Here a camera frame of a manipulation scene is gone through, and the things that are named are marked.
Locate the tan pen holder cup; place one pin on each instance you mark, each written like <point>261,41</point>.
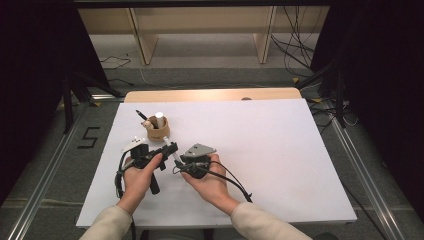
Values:
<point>159,131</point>

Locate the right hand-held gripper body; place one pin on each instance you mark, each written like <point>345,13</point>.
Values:
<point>198,151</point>

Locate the aluminium floor rail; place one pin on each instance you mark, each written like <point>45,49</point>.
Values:
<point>43,188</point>
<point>371,186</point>

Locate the black pen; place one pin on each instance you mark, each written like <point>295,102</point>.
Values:
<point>141,115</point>

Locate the white board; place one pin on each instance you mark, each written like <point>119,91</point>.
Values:
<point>266,160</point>

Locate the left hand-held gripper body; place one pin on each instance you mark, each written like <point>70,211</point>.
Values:
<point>141,156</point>

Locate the light wooden desk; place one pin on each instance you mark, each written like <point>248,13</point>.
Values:
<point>146,40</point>

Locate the short aluminium rail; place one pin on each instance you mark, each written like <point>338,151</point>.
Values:
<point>106,97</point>

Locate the white tube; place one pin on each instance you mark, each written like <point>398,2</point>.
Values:
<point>159,119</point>

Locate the wooden table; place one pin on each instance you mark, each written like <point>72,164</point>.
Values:
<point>200,95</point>

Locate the person's left hand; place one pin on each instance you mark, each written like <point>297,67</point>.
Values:
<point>138,181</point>

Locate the black tripod stand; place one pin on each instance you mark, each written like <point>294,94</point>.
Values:
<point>339,96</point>
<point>68,103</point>

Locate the white pen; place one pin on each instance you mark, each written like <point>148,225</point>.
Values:
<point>172,150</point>

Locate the dark curtain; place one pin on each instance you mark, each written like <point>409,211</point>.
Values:
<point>30,83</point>
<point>390,83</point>

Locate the person's right hand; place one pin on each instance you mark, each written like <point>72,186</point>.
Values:
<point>213,190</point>

